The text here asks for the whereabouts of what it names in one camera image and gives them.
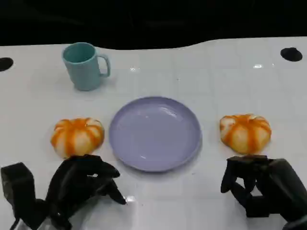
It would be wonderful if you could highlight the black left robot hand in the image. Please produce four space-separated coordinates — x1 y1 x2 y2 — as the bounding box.
45 154 127 230

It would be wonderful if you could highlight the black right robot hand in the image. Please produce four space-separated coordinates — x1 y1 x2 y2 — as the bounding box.
220 155 284 218

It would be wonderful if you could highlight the orange and white bread roll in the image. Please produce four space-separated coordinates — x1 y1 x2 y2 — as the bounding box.
219 114 272 155
50 117 106 160

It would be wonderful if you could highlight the lilac plate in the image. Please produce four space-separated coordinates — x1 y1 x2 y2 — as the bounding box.
108 96 202 173

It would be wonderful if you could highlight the pale green mug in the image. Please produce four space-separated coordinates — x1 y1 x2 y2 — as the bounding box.
62 42 111 92

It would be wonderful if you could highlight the black round table grommet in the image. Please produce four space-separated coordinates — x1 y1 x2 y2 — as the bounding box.
0 57 14 72
280 47 303 62

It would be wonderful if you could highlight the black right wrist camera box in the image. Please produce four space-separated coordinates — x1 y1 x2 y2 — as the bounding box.
256 158 307 223

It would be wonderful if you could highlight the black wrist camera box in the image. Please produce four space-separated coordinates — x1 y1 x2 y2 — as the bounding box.
256 158 307 223
0 162 37 218

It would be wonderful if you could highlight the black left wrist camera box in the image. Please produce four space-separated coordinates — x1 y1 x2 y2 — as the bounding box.
0 162 37 218

